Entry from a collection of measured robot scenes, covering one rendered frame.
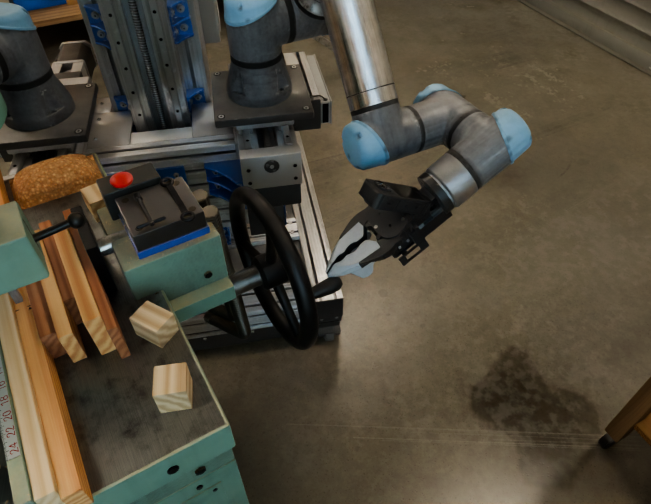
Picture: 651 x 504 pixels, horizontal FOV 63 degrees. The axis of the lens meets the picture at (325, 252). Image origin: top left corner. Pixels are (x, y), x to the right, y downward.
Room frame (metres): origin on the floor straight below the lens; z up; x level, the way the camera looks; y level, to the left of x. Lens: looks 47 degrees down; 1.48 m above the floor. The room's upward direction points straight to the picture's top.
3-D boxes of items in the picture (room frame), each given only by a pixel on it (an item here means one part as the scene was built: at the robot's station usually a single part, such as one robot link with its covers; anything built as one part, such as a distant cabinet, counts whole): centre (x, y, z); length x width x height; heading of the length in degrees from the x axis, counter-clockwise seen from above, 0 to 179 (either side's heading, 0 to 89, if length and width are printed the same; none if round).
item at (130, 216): (0.55, 0.24, 0.99); 0.13 x 0.11 x 0.06; 31
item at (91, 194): (0.63, 0.36, 0.92); 0.04 x 0.03 x 0.04; 37
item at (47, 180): (0.70, 0.45, 0.92); 0.14 x 0.09 x 0.04; 121
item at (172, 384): (0.30, 0.18, 0.92); 0.04 x 0.04 x 0.04; 10
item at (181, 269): (0.54, 0.24, 0.92); 0.15 x 0.13 x 0.09; 31
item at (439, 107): (0.74, -0.19, 0.99); 0.11 x 0.11 x 0.08; 28
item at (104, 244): (0.51, 0.29, 0.95); 0.09 x 0.07 x 0.09; 31
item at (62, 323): (0.44, 0.36, 0.93); 0.20 x 0.02 x 0.06; 31
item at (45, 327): (0.44, 0.38, 0.92); 0.19 x 0.02 x 0.05; 31
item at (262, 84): (1.13, 0.15, 0.87); 0.15 x 0.15 x 0.10
